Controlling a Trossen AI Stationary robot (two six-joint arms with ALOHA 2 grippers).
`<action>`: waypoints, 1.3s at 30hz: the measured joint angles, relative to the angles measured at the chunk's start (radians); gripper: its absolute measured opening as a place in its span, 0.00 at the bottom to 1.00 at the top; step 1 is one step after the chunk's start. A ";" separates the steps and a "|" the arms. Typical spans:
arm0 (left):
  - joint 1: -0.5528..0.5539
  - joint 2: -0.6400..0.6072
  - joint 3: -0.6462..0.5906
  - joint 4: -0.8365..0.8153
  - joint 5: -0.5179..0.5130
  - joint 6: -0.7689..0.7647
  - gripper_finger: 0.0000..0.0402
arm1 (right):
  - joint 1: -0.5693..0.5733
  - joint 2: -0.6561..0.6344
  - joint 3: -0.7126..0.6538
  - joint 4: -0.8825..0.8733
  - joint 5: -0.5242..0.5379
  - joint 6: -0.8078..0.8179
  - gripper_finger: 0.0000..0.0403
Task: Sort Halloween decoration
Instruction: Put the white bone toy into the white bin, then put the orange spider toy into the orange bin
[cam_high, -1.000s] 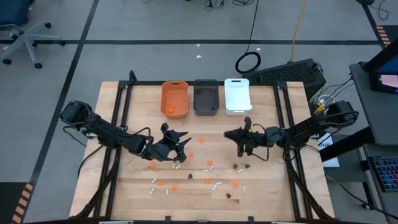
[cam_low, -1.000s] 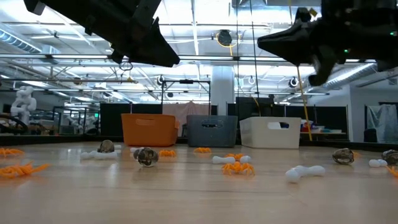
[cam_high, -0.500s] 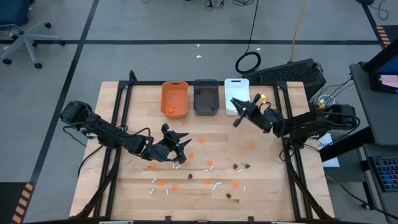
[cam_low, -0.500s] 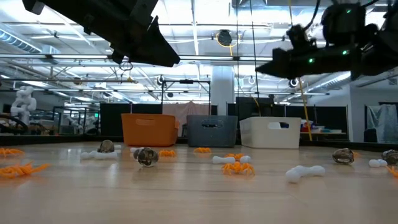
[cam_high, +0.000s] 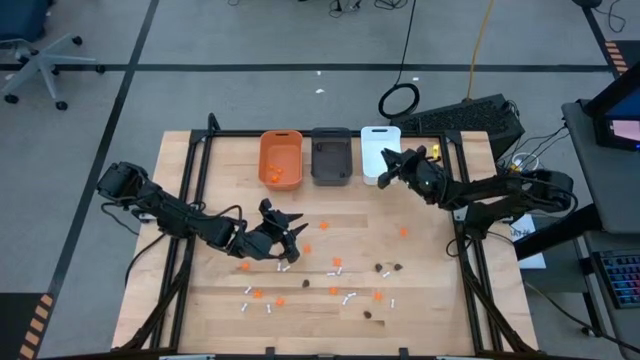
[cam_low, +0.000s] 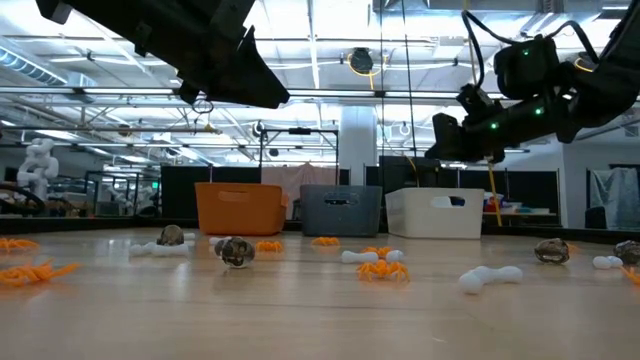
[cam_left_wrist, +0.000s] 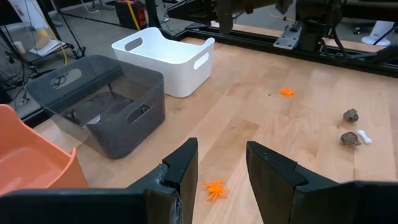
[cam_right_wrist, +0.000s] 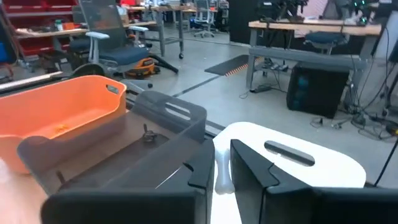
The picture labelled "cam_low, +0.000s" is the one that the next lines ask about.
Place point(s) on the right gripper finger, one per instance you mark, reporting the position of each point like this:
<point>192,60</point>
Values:
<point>445,140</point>

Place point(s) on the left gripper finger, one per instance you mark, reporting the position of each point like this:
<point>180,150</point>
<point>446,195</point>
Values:
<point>255,85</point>

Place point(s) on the white plastic bone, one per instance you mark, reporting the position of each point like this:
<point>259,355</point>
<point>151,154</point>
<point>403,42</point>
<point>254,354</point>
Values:
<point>170,250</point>
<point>216,239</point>
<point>495,274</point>
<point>607,261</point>
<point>359,257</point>
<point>190,236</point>
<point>138,248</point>
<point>394,255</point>

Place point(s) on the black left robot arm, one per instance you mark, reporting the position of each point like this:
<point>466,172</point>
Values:
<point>125,20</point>

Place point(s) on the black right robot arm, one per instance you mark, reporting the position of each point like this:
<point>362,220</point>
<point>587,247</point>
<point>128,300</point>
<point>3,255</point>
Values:
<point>610,85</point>

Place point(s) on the black equipment box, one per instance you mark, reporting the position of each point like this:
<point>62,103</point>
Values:
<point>400,172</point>

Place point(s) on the black partition panel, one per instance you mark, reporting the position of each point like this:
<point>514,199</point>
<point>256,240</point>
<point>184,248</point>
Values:
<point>180,195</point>
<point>530,187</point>

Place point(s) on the red container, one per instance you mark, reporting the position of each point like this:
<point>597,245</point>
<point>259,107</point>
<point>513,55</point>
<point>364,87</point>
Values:
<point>489,204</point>

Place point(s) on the white plastic bin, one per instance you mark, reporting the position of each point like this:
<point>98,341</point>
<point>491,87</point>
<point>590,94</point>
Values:
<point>435,220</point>

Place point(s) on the white building column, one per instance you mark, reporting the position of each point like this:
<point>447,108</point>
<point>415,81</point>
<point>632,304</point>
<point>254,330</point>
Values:
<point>357,145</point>

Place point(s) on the cluttered side table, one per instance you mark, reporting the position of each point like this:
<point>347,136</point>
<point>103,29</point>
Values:
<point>530,214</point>

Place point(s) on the pink hanging cloth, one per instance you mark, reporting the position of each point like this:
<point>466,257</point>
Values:
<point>310,175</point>

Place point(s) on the black chair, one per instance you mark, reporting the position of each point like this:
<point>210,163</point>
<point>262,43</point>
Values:
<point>595,218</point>

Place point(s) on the orange plastic bin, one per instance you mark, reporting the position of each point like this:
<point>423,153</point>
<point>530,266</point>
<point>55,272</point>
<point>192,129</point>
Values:
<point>240,207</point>

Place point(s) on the grey tarp cover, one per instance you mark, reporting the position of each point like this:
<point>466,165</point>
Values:
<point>620,197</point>

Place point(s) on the grey plastic bin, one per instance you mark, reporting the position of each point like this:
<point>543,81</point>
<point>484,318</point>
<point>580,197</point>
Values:
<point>341,212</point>

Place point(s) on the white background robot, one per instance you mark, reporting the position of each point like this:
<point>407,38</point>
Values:
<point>37,167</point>

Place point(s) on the black curved tube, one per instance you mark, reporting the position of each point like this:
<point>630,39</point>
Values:
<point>35,199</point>

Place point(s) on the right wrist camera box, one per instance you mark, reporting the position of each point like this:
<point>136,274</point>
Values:
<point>477,102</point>

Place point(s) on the black metal frame stand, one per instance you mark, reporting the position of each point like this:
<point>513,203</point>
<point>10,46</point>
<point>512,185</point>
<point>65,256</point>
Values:
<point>299,131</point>

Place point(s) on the black metal workcell frame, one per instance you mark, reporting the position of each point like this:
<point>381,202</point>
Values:
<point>86,192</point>

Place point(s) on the black aluminium table frame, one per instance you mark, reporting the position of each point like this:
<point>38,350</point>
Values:
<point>100,223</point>

